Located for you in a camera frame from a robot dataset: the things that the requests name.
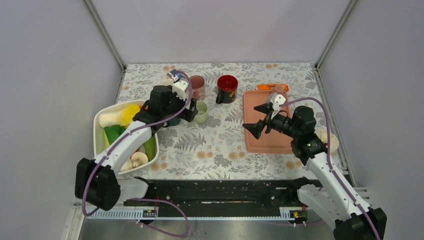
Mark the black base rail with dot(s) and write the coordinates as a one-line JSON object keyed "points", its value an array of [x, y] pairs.
{"points": [[273, 193]]}

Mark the white mushroom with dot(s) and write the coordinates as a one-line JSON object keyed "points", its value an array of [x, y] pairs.
{"points": [[136, 160]]}

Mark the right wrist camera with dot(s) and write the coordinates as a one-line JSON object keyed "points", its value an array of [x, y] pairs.
{"points": [[275, 100]]}

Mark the dark green mug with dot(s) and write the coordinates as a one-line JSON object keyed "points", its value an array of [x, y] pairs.
{"points": [[173, 122]]}

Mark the orange box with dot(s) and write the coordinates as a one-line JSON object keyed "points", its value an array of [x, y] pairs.
{"points": [[270, 87]]}

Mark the light green mug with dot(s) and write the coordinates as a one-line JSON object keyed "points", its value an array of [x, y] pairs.
{"points": [[203, 112]]}

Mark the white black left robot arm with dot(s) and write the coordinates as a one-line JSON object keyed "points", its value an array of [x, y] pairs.
{"points": [[96, 179]]}

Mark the yellow sponge blue label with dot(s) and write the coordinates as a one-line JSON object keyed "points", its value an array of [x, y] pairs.
{"points": [[174, 74]]}

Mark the white vegetable basin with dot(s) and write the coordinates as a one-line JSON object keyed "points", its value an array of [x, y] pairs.
{"points": [[99, 138]]}

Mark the small brown pink cup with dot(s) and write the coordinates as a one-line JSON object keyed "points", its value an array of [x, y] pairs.
{"points": [[279, 89]]}

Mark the yellow white cabbage toy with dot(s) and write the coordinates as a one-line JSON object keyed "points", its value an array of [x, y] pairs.
{"points": [[122, 116]]}

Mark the pink patterned mug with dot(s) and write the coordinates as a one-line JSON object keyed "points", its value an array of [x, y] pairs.
{"points": [[198, 87]]}

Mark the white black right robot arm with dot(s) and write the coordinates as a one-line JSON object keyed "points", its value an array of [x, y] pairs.
{"points": [[347, 214]]}

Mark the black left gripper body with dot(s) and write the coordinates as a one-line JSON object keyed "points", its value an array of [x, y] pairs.
{"points": [[176, 105]]}

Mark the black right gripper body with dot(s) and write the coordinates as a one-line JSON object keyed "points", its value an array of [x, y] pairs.
{"points": [[282, 123]]}

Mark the yellow green faceted mug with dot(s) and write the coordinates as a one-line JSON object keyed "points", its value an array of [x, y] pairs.
{"points": [[168, 82]]}

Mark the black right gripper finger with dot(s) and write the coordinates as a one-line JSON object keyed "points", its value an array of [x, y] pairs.
{"points": [[265, 108], [255, 128]]}

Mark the salmon pink plastic tray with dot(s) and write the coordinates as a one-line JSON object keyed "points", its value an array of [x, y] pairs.
{"points": [[271, 143]]}

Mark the black skull pattern mug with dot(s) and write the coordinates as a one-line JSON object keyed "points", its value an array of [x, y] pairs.
{"points": [[227, 86]]}

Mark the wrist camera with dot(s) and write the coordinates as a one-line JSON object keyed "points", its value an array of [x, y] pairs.
{"points": [[179, 88], [275, 100]]}

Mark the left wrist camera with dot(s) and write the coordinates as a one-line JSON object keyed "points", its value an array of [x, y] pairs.
{"points": [[179, 88]]}

